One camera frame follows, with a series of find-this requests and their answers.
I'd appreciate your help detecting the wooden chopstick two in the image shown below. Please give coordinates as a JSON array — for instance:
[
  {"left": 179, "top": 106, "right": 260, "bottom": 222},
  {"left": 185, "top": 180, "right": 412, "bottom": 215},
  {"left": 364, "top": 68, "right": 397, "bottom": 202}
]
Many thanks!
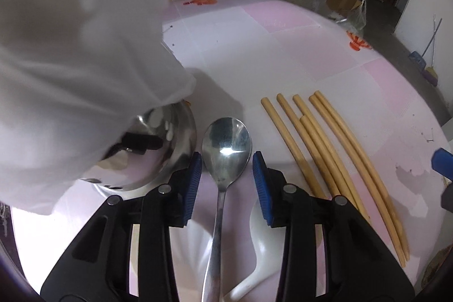
[{"left": 276, "top": 93, "right": 341, "bottom": 196}]

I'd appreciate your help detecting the wooden chopstick five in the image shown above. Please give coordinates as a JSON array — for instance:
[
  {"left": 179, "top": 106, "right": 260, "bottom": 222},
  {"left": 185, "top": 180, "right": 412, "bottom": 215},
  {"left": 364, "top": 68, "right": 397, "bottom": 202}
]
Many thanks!
[{"left": 309, "top": 94, "right": 407, "bottom": 268}]

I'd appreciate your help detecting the wooden chopstick four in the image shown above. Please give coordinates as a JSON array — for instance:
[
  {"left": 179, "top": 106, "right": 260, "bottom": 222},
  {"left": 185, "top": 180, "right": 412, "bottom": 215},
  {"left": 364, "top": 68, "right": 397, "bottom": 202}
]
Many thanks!
[{"left": 300, "top": 116, "right": 356, "bottom": 206}]

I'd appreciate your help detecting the steel utensil holder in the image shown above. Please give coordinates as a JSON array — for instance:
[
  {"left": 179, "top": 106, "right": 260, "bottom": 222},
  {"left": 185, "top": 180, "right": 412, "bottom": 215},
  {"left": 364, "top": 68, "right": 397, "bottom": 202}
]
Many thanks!
[{"left": 81, "top": 100, "right": 196, "bottom": 196}]

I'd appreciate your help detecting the white plastic soup spoon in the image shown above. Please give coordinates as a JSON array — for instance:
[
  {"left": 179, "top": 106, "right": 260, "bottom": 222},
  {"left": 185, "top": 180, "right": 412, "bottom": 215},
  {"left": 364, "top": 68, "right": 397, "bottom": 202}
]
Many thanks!
[{"left": 223, "top": 201, "right": 286, "bottom": 301}]

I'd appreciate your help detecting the white plastic bag liner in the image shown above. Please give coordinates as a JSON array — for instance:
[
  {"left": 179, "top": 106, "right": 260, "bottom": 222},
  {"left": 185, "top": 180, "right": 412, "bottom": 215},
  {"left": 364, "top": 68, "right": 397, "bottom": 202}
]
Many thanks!
[{"left": 1, "top": 0, "right": 196, "bottom": 215}]

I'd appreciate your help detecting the small steel spoon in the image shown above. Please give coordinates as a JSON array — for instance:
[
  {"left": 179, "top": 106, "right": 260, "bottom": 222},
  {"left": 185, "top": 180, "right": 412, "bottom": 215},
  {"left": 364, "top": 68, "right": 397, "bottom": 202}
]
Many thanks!
[{"left": 201, "top": 117, "right": 253, "bottom": 301}]

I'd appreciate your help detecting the wooden chopstick one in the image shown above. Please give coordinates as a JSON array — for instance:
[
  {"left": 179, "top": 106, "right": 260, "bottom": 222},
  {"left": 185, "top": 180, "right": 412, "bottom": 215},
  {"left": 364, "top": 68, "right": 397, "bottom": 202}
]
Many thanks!
[{"left": 261, "top": 97, "right": 327, "bottom": 199}]

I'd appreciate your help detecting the wooden chopstick three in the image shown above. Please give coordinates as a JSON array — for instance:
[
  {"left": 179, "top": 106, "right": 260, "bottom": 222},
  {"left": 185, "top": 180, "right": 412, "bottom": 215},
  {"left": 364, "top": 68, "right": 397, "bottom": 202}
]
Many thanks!
[{"left": 292, "top": 94, "right": 371, "bottom": 222}]

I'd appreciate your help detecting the broom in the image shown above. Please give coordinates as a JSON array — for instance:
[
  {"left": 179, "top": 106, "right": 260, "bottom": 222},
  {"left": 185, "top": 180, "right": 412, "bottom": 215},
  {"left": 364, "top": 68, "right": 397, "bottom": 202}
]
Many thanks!
[{"left": 409, "top": 18, "right": 443, "bottom": 87}]

